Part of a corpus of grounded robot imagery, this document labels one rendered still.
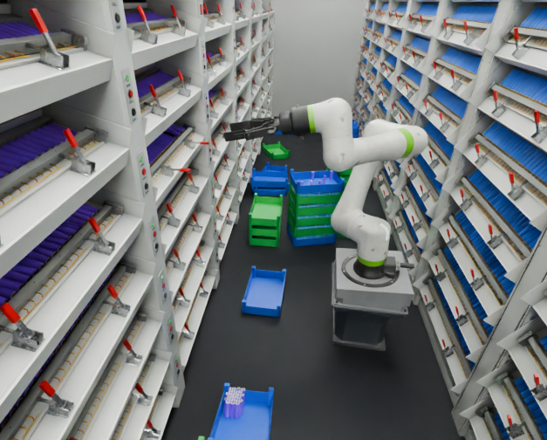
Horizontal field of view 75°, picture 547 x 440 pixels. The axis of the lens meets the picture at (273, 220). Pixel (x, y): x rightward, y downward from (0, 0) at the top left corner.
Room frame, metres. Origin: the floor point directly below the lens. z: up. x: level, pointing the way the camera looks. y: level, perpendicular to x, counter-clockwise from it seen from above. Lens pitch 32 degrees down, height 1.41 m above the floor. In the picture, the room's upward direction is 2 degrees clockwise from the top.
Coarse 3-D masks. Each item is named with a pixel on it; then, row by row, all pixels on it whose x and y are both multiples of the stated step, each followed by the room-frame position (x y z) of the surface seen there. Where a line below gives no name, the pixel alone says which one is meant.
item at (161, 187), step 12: (180, 120) 1.53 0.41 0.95; (192, 120) 1.53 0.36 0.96; (204, 132) 1.52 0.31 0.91; (180, 156) 1.26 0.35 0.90; (192, 156) 1.33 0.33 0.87; (156, 180) 1.04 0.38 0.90; (168, 180) 1.07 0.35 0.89; (156, 192) 0.92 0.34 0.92; (168, 192) 1.06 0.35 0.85; (156, 204) 0.94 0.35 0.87
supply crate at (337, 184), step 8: (296, 176) 2.16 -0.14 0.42; (304, 176) 2.17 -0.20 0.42; (320, 176) 2.19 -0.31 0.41; (328, 176) 2.21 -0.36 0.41; (336, 176) 2.15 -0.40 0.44; (296, 184) 1.99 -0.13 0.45; (304, 184) 2.09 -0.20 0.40; (312, 184) 2.09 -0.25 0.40; (320, 184) 1.99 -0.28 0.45; (328, 184) 2.00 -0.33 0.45; (336, 184) 2.01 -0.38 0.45; (296, 192) 1.97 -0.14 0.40; (304, 192) 1.97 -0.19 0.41; (312, 192) 1.98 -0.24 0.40
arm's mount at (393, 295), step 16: (336, 256) 1.39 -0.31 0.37; (352, 256) 1.38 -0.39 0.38; (400, 256) 1.38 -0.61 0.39; (336, 272) 1.27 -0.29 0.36; (352, 272) 1.25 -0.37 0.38; (400, 272) 1.25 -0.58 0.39; (336, 288) 1.16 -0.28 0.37; (352, 288) 1.15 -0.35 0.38; (368, 288) 1.15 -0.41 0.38; (384, 288) 1.14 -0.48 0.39; (400, 288) 1.14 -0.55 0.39; (336, 304) 1.14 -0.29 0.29; (352, 304) 1.14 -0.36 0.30; (368, 304) 1.13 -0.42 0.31; (384, 304) 1.12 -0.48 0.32; (400, 304) 1.11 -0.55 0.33
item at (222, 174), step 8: (224, 160) 2.16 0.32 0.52; (232, 160) 2.22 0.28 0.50; (216, 168) 1.98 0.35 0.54; (224, 168) 2.06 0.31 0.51; (232, 168) 2.13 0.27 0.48; (216, 176) 1.91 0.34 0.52; (224, 176) 1.96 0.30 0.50; (216, 184) 1.79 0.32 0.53; (224, 184) 1.87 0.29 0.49; (216, 192) 1.75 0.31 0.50; (216, 200) 1.62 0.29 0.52
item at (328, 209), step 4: (292, 204) 2.04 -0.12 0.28; (292, 208) 2.03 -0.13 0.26; (296, 208) 1.96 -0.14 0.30; (300, 208) 1.97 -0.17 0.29; (304, 208) 1.97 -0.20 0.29; (308, 208) 1.98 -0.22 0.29; (312, 208) 1.98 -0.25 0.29; (316, 208) 1.99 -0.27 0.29; (320, 208) 1.99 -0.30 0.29; (324, 208) 2.00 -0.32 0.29; (328, 208) 2.00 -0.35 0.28; (332, 208) 2.01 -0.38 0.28; (296, 212) 1.96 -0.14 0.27; (300, 212) 1.97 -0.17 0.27; (304, 212) 1.97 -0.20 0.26; (308, 212) 1.98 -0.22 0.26; (312, 212) 1.98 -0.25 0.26; (316, 212) 1.99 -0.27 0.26; (320, 212) 1.99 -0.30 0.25; (324, 212) 2.00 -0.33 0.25; (328, 212) 2.00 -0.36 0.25; (332, 212) 2.01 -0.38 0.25; (296, 216) 1.96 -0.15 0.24
